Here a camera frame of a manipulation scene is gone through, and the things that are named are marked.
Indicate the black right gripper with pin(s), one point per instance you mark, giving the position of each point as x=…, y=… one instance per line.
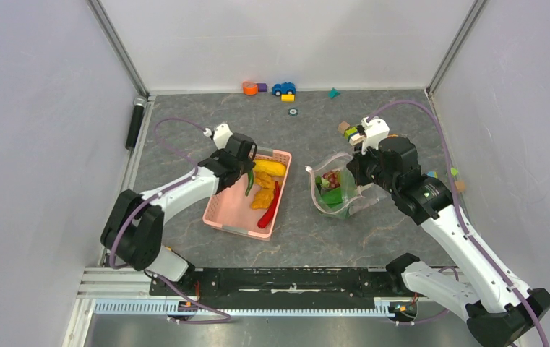
x=356, y=163

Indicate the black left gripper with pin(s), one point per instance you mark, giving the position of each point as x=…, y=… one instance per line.
x=248, y=164

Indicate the red toy grapes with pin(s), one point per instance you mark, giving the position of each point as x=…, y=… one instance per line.
x=331, y=179

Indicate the red toy chili pepper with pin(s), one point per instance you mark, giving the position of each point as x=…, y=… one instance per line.
x=266, y=219

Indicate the clear dotted zip top bag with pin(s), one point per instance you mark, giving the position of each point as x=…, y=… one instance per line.
x=357, y=198

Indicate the green toy bok choy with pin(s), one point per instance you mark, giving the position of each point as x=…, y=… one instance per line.
x=330, y=202

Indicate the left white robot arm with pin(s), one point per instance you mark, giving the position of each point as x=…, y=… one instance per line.
x=134, y=229

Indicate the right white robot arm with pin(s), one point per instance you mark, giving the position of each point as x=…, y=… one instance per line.
x=497, y=307

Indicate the red blue toy brick house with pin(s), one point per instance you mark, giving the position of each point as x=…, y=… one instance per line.
x=431, y=174

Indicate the orange toy ginger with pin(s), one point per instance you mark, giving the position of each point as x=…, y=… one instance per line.
x=264, y=197

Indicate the pink perforated plastic basket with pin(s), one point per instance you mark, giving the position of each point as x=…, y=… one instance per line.
x=230, y=210

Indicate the yellow toy squash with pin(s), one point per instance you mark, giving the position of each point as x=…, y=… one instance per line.
x=269, y=167

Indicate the green white stacked toy bricks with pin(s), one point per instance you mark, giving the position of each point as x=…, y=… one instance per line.
x=353, y=134

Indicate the small wooden cube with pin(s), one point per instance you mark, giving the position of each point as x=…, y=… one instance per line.
x=460, y=186

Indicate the orange toy block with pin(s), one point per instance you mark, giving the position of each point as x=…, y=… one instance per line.
x=249, y=88

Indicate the yellow toy block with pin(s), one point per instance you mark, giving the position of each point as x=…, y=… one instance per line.
x=288, y=98

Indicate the teal toy triangle block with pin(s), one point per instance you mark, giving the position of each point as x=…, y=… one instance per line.
x=333, y=93

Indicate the blue toy car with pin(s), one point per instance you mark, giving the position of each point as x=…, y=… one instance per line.
x=284, y=88

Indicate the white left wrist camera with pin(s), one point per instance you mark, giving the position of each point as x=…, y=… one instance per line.
x=219, y=134

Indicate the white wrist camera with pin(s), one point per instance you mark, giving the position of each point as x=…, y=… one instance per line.
x=219, y=134
x=375, y=130

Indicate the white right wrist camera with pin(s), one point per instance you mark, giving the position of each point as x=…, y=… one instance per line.
x=375, y=130

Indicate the black silver microphone on rail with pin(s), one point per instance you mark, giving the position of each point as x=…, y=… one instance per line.
x=135, y=123

